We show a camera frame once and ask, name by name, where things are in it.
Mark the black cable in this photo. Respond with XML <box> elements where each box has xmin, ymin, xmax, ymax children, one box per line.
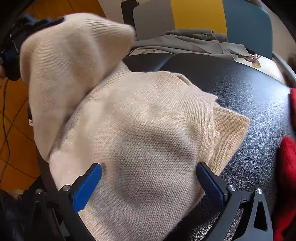
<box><xmin>0</xmin><ymin>77</ymin><xmax>11</xmax><ymax>183</ymax></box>

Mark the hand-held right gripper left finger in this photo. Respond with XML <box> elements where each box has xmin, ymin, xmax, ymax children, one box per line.
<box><xmin>17</xmin><ymin>162</ymin><xmax>102</xmax><ymax>241</ymax></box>

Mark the black and white fluffy cloth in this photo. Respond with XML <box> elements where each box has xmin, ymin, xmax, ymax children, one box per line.
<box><xmin>27</xmin><ymin>105</ymin><xmax>36</xmax><ymax>127</ymax></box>

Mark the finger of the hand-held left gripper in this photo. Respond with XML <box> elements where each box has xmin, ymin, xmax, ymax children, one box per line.
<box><xmin>31</xmin><ymin>17</ymin><xmax>65</xmax><ymax>29</ymax></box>

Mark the grey yellow blue armchair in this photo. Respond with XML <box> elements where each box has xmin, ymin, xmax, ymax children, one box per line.
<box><xmin>132</xmin><ymin>0</ymin><xmax>296</xmax><ymax>80</ymax></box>

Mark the person's dark jacket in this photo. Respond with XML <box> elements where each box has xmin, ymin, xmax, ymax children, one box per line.
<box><xmin>0</xmin><ymin>189</ymin><xmax>30</xmax><ymax>241</ymax></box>

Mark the red sweater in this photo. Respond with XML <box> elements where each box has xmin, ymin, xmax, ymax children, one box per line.
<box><xmin>272</xmin><ymin>88</ymin><xmax>296</xmax><ymax>241</ymax></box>

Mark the grey garment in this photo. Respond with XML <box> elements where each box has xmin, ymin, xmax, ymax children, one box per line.
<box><xmin>132</xmin><ymin>28</ymin><xmax>256</xmax><ymax>61</ymax></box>

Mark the black upright panel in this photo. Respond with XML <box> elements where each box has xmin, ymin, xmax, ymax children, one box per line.
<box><xmin>121</xmin><ymin>0</ymin><xmax>139</xmax><ymax>25</ymax></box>

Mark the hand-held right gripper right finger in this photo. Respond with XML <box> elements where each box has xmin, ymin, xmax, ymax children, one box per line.
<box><xmin>196</xmin><ymin>161</ymin><xmax>274</xmax><ymax>241</ymax></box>

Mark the printed white cushion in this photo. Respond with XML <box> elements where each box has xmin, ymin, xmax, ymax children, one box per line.
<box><xmin>127</xmin><ymin>47</ymin><xmax>286</xmax><ymax>84</ymax></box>

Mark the cream knit sweater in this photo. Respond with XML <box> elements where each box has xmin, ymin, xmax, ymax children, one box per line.
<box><xmin>20</xmin><ymin>13</ymin><xmax>251</xmax><ymax>241</ymax></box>

